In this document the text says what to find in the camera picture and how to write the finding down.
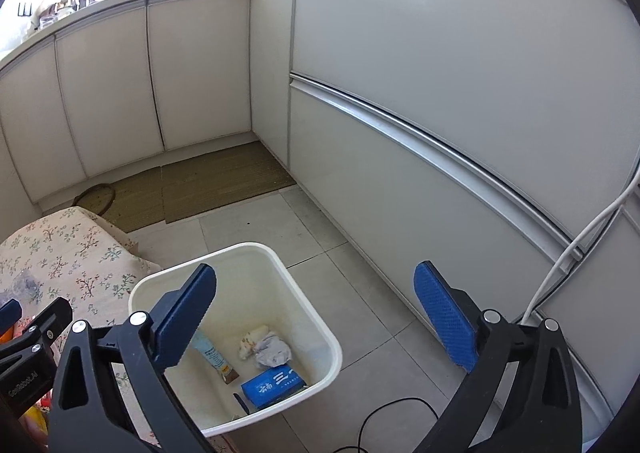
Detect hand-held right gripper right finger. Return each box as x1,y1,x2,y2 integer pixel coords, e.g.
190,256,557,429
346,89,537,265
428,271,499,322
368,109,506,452
413,261,585,453

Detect crumpled grey tissue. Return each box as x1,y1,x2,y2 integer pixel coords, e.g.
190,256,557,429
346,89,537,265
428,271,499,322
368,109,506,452
254,331,293,370

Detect floral tablecloth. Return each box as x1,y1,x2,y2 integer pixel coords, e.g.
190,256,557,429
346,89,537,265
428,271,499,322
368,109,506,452
0,206,162,453

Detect blue cardboard box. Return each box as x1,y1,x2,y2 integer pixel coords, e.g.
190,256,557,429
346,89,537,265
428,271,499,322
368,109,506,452
241,366,308,409

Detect narrow woven floor mat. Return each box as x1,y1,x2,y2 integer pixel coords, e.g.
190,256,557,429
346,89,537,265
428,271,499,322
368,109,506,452
75,167,166,234

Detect narrow white cabinet door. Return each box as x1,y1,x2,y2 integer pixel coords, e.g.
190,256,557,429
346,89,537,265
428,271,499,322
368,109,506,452
249,0,297,169

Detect round woven ring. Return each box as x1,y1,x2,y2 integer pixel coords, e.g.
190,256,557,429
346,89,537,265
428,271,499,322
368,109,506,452
74,184,116,214

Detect white cable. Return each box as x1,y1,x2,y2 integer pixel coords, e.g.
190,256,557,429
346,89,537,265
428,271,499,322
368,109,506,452
522,168,640,326

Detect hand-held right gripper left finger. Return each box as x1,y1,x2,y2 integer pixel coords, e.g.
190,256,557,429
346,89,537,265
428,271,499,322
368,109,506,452
47,263,217,453

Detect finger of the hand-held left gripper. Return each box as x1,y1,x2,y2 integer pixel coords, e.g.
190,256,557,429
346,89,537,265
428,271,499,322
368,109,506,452
0,299,22,331
0,297,73,368

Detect light blue tube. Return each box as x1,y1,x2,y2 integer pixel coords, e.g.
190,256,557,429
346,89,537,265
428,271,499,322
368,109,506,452
192,330,240,384

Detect crumpled yellow-white wrapper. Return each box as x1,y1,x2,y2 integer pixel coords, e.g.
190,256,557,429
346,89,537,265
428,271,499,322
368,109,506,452
237,326,271,361

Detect wide woven floor mat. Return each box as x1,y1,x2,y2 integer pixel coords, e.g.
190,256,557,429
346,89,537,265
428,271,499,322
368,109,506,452
161,142,297,224

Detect white drawer front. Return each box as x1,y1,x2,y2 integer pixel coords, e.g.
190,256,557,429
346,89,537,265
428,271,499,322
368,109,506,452
291,0,640,246
288,77,583,364

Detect group of glass jars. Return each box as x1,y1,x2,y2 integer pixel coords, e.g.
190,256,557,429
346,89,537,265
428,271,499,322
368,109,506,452
37,0,101,29

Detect black cable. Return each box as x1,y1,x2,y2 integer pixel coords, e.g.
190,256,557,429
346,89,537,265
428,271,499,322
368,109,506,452
332,398,441,453

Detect clear plastic wrapper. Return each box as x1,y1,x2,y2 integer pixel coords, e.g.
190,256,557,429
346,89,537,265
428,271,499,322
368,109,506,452
9,273,45,305

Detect yellow packet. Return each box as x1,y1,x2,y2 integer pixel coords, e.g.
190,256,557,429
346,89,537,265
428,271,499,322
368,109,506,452
22,395,52,440

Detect white plastic bin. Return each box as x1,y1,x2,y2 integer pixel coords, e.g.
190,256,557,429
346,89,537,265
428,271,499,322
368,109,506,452
128,242,343,439

